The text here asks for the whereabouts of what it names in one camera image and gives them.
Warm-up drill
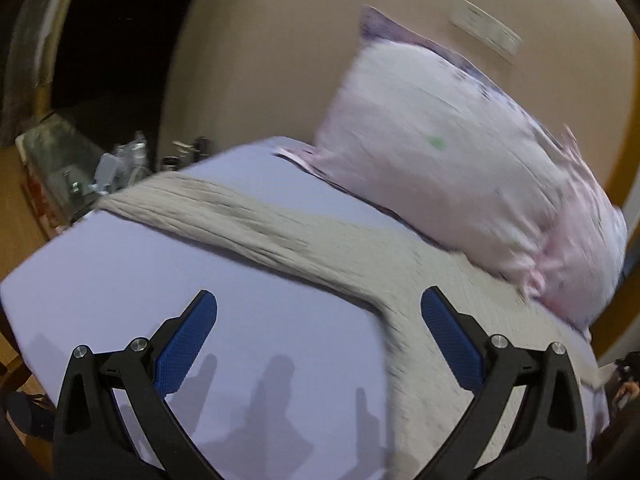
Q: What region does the cream cable-knit sweater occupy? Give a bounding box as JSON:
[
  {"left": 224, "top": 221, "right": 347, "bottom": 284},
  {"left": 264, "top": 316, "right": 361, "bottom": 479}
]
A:
[{"left": 98, "top": 172, "right": 598, "bottom": 479}]

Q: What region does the person's right hand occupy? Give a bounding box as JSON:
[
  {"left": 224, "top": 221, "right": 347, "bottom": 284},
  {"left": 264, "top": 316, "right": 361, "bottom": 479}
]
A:
[{"left": 612, "top": 360, "right": 639, "bottom": 411}]

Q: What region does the lavender bed sheet mattress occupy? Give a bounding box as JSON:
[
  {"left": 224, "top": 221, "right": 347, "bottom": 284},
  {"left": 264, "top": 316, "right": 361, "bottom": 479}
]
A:
[{"left": 1, "top": 141, "right": 598, "bottom": 479}]

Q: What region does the cluttered bedside table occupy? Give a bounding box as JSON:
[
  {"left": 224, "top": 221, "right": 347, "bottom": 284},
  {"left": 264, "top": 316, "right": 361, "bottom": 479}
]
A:
[{"left": 14, "top": 114, "right": 214, "bottom": 226}]

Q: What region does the pink floral pillow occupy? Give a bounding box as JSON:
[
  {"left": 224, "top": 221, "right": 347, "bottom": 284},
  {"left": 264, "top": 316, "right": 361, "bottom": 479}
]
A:
[{"left": 284, "top": 6, "right": 627, "bottom": 330}]

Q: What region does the white wall switch panel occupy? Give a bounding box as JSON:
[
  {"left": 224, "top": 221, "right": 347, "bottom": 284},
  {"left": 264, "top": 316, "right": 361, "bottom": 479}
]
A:
[{"left": 449, "top": 0, "right": 523, "bottom": 62}]

